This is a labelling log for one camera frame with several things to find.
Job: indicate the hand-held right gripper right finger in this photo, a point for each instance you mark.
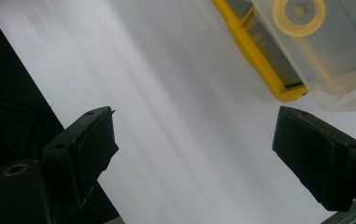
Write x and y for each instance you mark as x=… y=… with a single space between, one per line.
x=316 y=155

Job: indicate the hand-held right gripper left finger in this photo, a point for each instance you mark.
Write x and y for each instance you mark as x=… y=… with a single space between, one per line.
x=85 y=149

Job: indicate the clear plastic drawer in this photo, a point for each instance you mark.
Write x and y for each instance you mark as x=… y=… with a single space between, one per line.
x=340 y=56

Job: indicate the yellow and black organizer cabinet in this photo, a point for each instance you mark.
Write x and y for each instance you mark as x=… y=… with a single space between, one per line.
x=253 y=53

